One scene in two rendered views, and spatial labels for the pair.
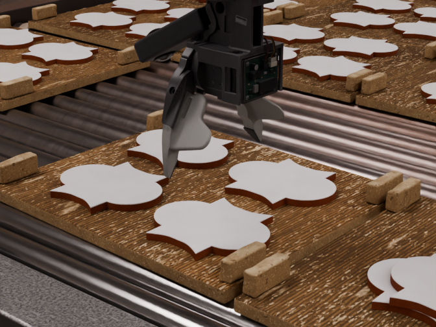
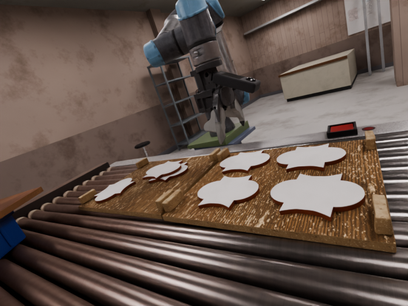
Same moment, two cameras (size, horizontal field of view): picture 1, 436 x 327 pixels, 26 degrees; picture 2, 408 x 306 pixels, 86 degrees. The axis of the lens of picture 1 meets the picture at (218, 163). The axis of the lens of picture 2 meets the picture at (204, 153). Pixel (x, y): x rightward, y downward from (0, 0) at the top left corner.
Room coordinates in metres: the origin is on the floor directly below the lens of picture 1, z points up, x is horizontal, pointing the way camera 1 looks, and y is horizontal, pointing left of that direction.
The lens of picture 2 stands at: (1.56, -0.13, 1.18)
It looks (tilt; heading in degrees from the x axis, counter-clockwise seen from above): 16 degrees down; 176
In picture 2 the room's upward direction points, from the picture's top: 19 degrees counter-clockwise
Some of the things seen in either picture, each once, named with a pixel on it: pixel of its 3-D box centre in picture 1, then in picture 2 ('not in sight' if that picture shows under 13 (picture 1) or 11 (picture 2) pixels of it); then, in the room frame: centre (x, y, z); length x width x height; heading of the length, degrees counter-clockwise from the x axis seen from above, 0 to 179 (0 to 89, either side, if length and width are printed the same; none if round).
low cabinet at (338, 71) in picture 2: not in sight; (319, 75); (-4.49, 4.15, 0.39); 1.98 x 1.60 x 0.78; 134
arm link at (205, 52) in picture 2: not in sight; (204, 56); (0.97, -0.01, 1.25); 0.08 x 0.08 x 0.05
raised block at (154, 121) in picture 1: (163, 119); (381, 212); (1.34, 0.08, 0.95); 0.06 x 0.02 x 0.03; 138
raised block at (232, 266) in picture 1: (243, 262); (223, 154); (0.88, -0.03, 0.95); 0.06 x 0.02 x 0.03; 138
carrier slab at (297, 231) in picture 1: (196, 193); (271, 179); (1.11, 0.03, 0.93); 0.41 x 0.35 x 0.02; 48
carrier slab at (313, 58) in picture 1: (310, 49); not in sight; (1.77, -0.18, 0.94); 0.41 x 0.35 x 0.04; 50
